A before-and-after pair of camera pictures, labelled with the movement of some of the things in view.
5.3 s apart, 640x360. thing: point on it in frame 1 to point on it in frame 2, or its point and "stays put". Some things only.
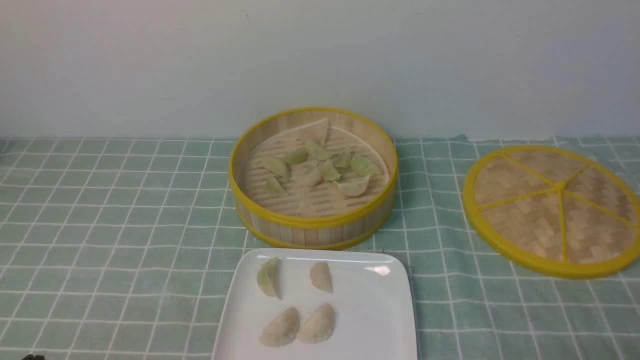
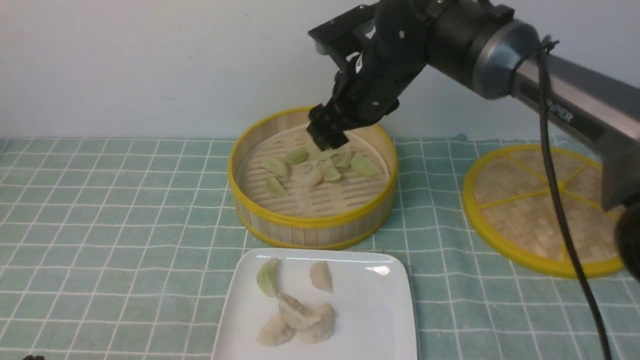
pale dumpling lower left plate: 283,330 stays put
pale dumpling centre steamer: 306,174 stays put
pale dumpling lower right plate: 318,327 stays put
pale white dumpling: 353,186 to 294,313
